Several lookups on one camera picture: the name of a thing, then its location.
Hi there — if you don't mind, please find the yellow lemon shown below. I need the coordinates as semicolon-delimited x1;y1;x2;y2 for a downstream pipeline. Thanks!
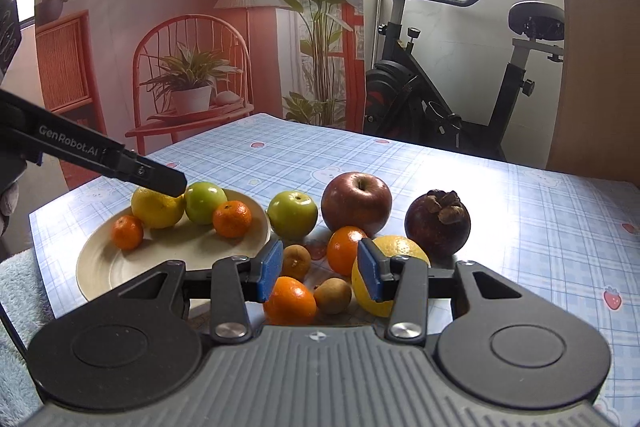
130;187;184;230
350;234;432;320

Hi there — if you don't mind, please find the small mandarin orange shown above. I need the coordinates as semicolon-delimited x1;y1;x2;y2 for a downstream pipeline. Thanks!
326;225;366;277
264;277;318;326
213;200;253;239
111;215;144;251

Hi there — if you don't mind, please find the small brown longan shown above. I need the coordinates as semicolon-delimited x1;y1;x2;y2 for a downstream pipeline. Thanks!
281;245;311;282
314;277;352;315

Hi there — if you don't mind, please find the green apple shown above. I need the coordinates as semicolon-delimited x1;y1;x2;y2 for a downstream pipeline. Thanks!
267;191;318;241
184;181;228;225

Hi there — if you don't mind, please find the red apple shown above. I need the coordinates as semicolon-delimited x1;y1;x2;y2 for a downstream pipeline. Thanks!
321;172;393;236

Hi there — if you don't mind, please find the left gloved hand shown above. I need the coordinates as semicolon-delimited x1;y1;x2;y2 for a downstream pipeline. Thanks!
0;158;26;234

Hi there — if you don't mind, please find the dark purple mangosteen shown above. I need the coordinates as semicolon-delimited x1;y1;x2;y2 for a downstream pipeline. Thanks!
405;190;471;261

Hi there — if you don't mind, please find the beige round plate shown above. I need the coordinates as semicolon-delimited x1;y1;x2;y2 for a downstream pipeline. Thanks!
76;188;271;300

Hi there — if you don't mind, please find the printed room backdrop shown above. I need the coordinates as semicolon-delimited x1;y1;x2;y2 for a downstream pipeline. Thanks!
31;0;367;188

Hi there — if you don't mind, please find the light blue fluffy rug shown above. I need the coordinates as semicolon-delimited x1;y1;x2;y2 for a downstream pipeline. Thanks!
0;250;57;427

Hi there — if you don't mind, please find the black exercise bike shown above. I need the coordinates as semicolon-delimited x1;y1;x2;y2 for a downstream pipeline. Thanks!
363;0;564;167

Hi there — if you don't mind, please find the blue plaid tablecloth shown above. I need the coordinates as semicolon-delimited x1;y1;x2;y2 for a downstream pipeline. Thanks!
28;111;640;427

